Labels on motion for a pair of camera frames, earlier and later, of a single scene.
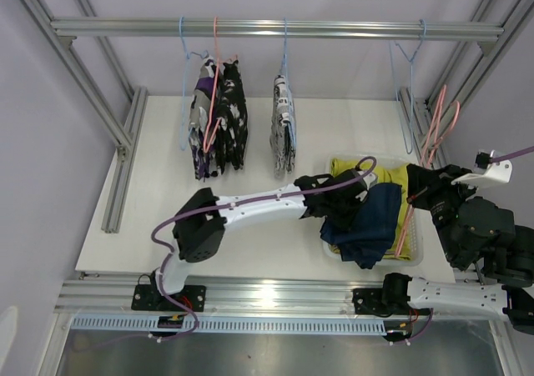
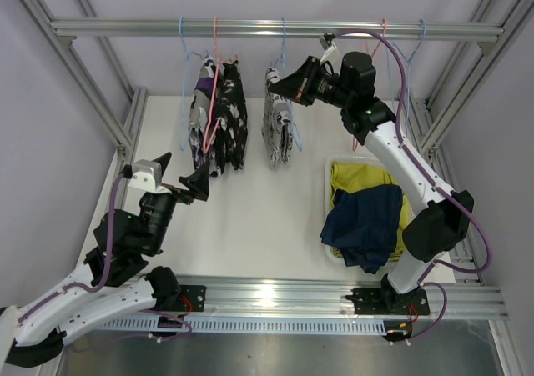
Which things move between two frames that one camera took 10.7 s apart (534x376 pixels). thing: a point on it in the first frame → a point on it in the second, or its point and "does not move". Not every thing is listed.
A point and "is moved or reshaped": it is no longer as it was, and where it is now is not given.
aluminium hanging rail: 262,27 does not move
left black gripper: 345,223 → 197,182
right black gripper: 421,181 → 298,85
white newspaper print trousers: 283,136 is moved or reshaped
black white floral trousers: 233,129 does not move
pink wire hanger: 218,62 does not move
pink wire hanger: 428,152 → 355,141
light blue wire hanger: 188,55 does not move
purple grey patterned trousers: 202,124 does not move
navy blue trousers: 373,226 does not move
